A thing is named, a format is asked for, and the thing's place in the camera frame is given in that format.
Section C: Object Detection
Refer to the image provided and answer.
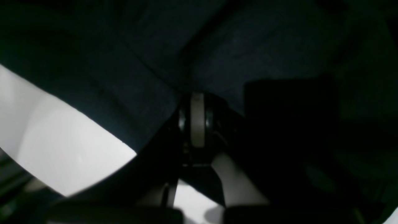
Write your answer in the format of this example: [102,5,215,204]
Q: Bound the black t-shirt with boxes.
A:
[1,0,397,224]

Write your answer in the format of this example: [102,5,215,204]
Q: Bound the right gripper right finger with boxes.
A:
[210,93,367,224]

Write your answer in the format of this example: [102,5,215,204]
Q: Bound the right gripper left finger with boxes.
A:
[46,92,205,224]

